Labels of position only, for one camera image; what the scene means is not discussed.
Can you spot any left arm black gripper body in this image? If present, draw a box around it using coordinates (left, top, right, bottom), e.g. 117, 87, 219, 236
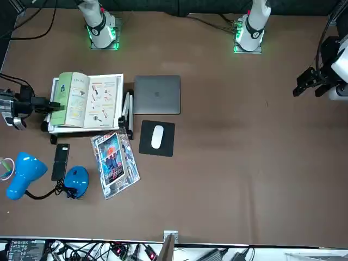
312, 35, 341, 88

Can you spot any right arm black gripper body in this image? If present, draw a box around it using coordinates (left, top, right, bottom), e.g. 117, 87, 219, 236
13, 86, 38, 118

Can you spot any green cover recipe book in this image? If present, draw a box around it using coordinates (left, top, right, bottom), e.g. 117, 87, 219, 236
50, 71, 121, 129

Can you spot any blue desk lamp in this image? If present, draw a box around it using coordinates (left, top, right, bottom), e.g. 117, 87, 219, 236
5, 151, 90, 201

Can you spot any black foldable phone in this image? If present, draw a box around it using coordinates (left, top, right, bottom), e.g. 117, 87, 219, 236
51, 143, 71, 182

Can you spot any white folding laptop stand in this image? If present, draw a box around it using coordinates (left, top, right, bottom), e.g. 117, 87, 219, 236
40, 72, 135, 145

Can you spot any blue cover magazine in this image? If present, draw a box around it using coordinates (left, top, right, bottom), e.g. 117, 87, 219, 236
90, 132, 129, 189

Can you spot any manga art magazine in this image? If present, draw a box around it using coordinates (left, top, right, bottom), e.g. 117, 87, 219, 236
91, 126, 141, 201

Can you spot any grey closed laptop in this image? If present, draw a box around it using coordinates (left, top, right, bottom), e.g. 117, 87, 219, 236
133, 75, 182, 115

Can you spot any white computer mouse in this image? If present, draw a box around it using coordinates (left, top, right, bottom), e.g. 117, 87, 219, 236
151, 125, 165, 150

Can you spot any black mouse pad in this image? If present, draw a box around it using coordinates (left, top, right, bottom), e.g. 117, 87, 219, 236
138, 119, 176, 158

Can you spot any black labelled power adapter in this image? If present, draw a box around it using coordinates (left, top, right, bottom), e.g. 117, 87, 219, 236
5, 238, 47, 261

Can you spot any grey power brick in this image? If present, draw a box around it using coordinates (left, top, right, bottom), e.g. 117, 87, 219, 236
195, 247, 229, 261

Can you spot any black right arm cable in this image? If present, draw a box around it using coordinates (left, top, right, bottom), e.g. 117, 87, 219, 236
0, 0, 58, 96

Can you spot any black lamp power cable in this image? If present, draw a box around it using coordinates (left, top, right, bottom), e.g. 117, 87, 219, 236
55, 178, 80, 201

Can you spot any black left arm base cable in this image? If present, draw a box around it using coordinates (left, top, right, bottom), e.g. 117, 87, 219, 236
187, 14, 240, 35

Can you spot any aluminium profile post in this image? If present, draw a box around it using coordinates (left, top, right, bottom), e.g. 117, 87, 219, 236
158, 230, 179, 261

